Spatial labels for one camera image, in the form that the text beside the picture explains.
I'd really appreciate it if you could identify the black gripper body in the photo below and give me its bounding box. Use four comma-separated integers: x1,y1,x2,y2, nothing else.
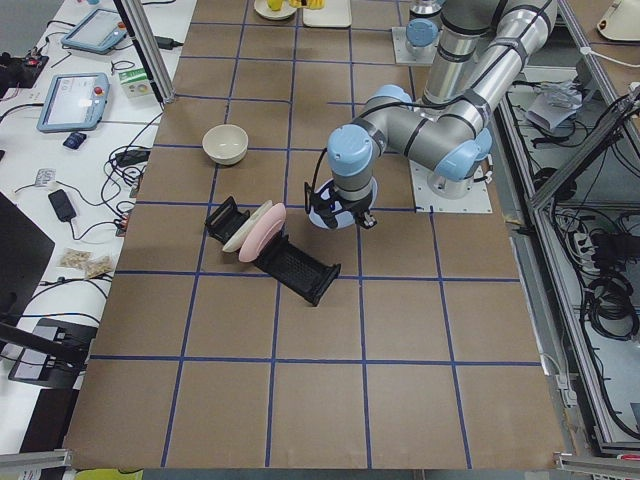
309,187,374,229

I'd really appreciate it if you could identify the blue plate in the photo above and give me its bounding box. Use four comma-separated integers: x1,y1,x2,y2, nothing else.
307,177,379,231

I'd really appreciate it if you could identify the pink plate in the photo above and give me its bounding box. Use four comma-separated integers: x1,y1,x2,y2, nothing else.
238,203,286,263

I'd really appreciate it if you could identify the cream plate in rack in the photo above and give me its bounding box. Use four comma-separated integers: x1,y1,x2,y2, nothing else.
222,200,273,253

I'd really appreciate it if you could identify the white round plate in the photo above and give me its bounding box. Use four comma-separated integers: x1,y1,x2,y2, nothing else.
253,0,296,21

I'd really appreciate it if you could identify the black dish rack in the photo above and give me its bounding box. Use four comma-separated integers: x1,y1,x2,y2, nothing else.
205,197,341,306

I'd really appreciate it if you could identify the white bowl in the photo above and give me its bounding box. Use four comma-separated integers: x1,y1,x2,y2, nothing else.
202,124,249,166

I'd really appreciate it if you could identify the white rectangular tray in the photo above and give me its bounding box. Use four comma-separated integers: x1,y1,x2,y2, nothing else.
302,0,352,28

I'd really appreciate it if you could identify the yellow lemon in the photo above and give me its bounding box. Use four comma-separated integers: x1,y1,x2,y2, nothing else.
267,0,283,11

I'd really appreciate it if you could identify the green white box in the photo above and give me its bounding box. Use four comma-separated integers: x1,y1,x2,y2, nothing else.
118,68,152,98

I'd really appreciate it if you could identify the blue teach pendant near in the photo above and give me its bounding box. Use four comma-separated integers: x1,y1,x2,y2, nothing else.
37,72,110,133

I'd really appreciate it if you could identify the blue teach pendant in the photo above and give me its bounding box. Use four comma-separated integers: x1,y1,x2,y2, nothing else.
61,8,127,54
37,72,110,133

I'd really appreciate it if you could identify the blue teach pendant far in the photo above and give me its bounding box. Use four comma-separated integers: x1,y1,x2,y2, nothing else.
61,8,127,54

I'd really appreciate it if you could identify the black monitor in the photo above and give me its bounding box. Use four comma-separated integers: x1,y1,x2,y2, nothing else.
1,194,54,324

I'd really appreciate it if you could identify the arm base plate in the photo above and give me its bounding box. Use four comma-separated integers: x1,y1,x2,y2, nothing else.
409,161,493,214
391,24,439,66

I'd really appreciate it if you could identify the aluminium frame post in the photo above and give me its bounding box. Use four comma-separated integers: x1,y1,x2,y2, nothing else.
113,0,175,105

